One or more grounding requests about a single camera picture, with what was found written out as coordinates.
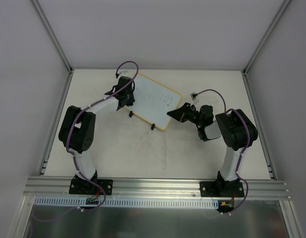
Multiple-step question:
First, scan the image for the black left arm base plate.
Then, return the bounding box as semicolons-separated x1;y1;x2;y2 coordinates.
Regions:
68;177;113;195

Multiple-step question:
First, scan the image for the yellow-framed small whiteboard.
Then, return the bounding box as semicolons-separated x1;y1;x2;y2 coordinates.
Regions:
127;73;182;130

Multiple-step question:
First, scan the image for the white slotted cable duct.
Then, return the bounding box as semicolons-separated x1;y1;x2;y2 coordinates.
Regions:
34;196;219;209

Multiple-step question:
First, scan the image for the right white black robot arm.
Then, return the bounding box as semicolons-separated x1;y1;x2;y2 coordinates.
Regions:
167;103;258;198

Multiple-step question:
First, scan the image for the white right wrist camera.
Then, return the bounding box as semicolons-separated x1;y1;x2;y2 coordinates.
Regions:
190;92;198;102

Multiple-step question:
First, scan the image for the left aluminium frame post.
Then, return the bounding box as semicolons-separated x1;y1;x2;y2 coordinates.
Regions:
29;0;72;73

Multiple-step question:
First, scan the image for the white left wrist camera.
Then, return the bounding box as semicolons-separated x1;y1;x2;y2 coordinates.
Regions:
115;71;129;78

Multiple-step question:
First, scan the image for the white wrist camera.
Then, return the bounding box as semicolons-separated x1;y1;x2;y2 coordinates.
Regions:
115;71;129;78
190;92;198;102

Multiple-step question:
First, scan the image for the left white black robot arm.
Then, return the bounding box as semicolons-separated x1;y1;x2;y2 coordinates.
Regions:
58;76;135;195

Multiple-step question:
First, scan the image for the aluminium frame post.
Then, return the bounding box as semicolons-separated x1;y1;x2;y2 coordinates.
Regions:
243;0;292;75
29;0;72;73

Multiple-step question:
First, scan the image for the right aluminium frame post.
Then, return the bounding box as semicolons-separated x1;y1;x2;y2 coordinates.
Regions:
243;0;292;75

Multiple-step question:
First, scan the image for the aluminium mounting rail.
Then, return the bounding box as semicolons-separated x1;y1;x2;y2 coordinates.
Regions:
23;176;292;200

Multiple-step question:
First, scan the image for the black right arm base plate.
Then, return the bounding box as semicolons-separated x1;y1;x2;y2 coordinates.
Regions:
200;180;245;198

